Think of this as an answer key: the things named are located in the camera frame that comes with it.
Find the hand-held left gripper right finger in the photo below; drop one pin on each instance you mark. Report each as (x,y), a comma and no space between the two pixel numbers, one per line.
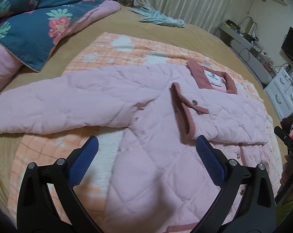
(209,157)

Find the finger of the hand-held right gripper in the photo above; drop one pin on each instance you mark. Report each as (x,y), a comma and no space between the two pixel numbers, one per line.
(288,143)

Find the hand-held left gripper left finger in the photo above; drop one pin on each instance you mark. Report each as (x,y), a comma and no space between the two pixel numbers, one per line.
(84,156)

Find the pink quilted jacket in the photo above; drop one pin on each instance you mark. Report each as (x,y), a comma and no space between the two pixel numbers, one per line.
(146,116)

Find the person's right hand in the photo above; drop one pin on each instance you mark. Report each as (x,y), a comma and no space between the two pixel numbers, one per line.
(287,171)

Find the white drawer cabinet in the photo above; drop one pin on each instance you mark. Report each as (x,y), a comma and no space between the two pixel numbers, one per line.
(283,93)

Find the grey desk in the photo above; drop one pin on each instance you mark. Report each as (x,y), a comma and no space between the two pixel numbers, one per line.
(246,48)

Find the orange checked fleece blanket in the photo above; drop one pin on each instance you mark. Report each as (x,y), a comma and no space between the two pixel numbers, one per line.
(107,53)

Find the tan bed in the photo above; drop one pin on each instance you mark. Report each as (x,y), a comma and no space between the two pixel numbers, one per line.
(175,31)

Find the teal floral quilt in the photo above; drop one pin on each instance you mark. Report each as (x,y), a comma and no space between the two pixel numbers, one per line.
(27,29)

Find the light blue garment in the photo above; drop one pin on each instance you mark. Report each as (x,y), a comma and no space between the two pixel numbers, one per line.
(161,18)

